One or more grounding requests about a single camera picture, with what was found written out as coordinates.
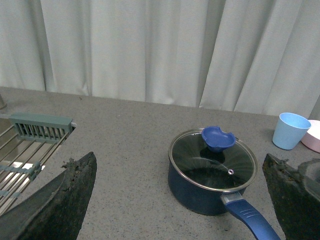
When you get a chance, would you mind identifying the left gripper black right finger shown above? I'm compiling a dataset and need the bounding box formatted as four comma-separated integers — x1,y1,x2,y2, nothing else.
262,153,320,240

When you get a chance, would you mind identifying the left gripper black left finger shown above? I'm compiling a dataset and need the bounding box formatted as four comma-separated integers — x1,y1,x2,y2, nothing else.
0,152,97,240

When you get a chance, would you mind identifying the dark blue saucepan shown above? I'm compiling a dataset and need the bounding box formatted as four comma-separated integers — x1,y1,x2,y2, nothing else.
167,159,282,240

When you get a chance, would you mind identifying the glass lid with blue knob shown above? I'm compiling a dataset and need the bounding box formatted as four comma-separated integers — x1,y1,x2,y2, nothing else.
168,128,258,193

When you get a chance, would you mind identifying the pink plastic bowl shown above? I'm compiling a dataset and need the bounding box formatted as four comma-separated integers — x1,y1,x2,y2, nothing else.
301,120,320,153

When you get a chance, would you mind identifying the light blue plastic cup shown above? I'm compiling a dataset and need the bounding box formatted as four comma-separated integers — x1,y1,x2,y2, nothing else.
272,112,311,150

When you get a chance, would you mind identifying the metal dish drying rack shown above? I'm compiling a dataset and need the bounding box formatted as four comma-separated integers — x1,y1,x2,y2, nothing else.
0,112,75,214

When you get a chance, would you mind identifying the white curtain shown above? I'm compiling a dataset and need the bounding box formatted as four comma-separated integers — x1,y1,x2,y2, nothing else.
0,0,320,120

